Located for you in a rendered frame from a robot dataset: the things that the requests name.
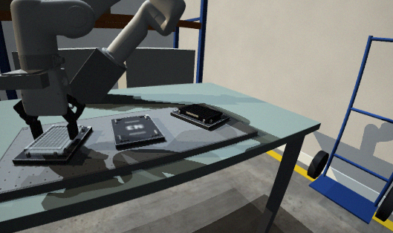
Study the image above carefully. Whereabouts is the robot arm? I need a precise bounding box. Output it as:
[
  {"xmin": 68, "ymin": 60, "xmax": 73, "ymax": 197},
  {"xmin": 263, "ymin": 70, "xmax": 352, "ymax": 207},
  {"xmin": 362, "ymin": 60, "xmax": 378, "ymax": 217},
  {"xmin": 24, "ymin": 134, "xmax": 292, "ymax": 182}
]
[{"xmin": 0, "ymin": 0, "xmax": 186, "ymax": 91}]

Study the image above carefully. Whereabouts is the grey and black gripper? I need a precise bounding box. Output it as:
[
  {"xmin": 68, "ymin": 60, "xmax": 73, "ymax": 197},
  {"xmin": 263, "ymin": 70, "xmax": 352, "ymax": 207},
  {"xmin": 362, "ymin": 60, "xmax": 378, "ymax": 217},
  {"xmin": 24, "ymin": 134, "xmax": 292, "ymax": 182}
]
[{"xmin": 13, "ymin": 67, "xmax": 85, "ymax": 140}]

